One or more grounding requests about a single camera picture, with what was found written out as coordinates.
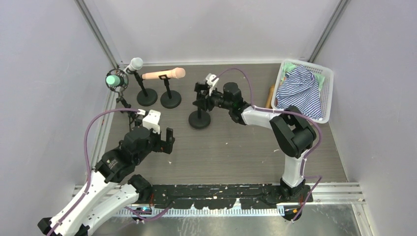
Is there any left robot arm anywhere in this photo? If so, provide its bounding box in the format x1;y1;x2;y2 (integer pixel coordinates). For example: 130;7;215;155
37;126;175;236

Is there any pink microphone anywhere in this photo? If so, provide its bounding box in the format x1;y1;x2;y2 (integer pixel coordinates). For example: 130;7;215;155
142;67;186;80

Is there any gold microphone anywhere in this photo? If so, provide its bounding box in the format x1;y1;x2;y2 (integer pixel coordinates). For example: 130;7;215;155
265;85;275;109

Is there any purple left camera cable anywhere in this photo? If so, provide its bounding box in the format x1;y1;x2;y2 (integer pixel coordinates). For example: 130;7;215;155
45;109;173;236

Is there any green microphone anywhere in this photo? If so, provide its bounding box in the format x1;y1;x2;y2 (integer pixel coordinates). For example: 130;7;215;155
105;75;121;87

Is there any black shock mount stand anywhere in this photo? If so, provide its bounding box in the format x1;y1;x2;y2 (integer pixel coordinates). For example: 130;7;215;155
159;75;181;109

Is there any aluminium frame rail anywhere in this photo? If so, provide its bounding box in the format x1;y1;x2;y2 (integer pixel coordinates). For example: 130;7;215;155
69;63;126;208

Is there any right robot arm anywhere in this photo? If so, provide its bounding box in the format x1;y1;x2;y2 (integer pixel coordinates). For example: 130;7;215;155
188;82;317;198

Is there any blue striped cloth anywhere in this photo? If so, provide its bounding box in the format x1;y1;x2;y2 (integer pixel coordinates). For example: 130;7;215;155
275;65;323;120

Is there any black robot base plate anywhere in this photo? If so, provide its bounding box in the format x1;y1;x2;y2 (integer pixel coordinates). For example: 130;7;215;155
136;183;313;209

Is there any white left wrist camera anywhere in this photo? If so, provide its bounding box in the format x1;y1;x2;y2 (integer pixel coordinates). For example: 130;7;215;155
136;109;161;134

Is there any white microphone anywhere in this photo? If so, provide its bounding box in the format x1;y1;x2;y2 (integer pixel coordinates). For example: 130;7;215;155
123;58;143;74

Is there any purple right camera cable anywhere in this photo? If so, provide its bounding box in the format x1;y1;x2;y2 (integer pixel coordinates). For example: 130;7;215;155
215;67;323;223

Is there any green cloth in basket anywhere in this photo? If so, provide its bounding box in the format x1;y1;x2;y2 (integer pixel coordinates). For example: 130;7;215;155
279;62;325;90

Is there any black stand with clip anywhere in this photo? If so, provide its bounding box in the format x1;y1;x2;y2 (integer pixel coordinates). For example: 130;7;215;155
188;94;211;129

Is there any white plastic basket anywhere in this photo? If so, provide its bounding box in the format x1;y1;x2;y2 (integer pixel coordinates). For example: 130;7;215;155
271;59;333;123

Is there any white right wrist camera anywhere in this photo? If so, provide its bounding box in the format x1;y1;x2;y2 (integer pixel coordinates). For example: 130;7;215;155
204;73;219;96

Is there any purple camera cable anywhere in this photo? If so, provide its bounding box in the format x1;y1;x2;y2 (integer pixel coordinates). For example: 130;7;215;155
215;67;323;223
45;109;173;236

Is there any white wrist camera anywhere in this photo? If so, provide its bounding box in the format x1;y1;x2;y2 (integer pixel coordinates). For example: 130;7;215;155
204;73;219;96
136;109;161;134

